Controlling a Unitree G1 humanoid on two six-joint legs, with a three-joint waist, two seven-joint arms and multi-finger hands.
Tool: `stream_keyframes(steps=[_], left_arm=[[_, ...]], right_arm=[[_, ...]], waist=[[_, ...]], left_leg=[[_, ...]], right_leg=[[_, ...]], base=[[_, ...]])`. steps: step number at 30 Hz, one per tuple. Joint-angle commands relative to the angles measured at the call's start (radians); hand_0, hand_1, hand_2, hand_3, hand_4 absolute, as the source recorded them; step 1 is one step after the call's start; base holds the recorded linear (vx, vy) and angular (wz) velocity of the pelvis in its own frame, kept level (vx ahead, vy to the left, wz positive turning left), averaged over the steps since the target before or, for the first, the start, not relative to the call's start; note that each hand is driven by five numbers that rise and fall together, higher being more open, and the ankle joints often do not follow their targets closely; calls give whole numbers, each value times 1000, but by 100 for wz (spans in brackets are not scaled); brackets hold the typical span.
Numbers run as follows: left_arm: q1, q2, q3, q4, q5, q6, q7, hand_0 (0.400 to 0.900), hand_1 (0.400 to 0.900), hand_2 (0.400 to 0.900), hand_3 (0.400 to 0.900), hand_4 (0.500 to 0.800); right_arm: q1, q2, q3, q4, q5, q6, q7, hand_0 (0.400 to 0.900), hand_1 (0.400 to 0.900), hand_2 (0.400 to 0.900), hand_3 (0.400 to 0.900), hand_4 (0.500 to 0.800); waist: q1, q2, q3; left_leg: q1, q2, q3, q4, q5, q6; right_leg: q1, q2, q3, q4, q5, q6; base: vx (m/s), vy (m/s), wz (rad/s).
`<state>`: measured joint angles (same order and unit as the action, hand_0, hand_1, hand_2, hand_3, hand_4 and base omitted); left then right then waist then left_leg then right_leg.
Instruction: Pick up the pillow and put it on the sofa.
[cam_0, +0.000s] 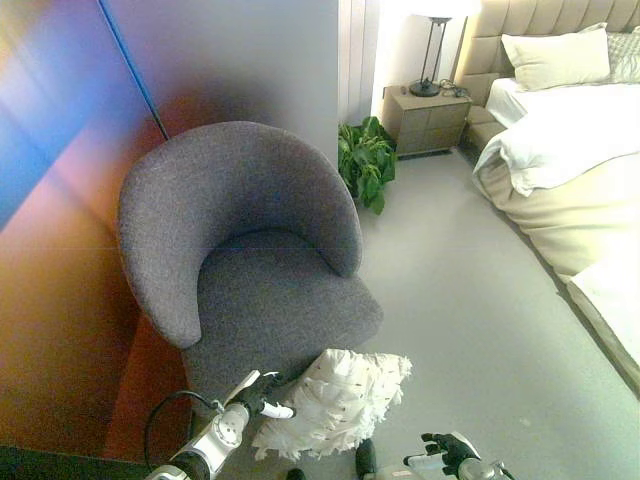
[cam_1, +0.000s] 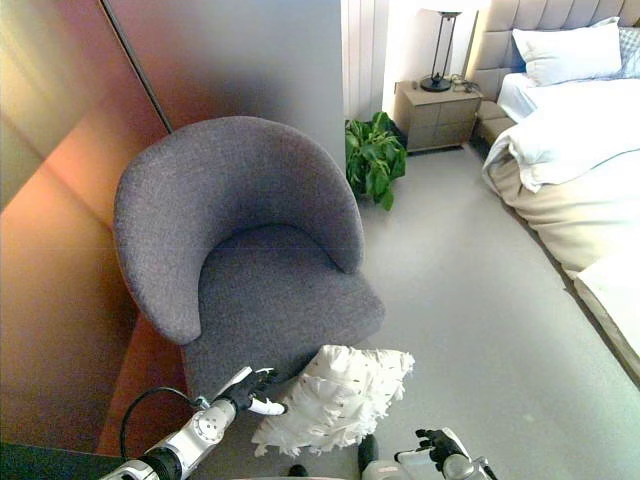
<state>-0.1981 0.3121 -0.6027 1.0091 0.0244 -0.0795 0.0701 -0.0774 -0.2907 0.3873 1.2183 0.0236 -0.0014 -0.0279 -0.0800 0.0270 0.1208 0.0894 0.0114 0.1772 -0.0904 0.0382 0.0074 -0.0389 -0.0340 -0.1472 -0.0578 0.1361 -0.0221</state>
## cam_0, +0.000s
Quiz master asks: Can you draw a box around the patterned grey bed pillow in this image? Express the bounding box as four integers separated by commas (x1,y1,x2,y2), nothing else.
605,30,640,85

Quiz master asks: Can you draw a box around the white plain bed pillow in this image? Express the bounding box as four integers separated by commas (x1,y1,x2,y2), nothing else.
500,21,612,93

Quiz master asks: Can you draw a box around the green potted plant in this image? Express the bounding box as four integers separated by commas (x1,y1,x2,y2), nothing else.
337,115,399,216

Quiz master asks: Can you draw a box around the white feathery pillow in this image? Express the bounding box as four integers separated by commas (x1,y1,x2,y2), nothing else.
251,348,414,463

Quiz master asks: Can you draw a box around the black table lamp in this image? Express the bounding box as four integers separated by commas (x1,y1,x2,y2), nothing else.
408,0,482,98

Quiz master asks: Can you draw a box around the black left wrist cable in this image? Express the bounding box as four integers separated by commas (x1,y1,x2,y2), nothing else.
144,389,224,474

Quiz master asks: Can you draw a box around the white duvet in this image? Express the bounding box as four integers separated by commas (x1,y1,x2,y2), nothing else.
472,82,640,197

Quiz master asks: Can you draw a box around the black thin floor lamp pole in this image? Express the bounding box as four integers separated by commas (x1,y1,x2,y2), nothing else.
97,0,171,141

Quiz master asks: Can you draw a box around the grey round armchair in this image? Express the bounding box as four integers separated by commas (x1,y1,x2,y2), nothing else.
116,120,385,401

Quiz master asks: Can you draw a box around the beige bedside table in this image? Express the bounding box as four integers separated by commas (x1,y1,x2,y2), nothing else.
382,84,473,157

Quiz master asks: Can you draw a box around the beige upholstered bed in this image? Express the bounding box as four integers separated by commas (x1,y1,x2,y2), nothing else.
452,0,640,396

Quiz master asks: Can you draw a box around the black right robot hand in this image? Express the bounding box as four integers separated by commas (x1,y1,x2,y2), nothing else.
402,431,482,477

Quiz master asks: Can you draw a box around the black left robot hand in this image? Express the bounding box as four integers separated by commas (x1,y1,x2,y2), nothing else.
226,369,297,420

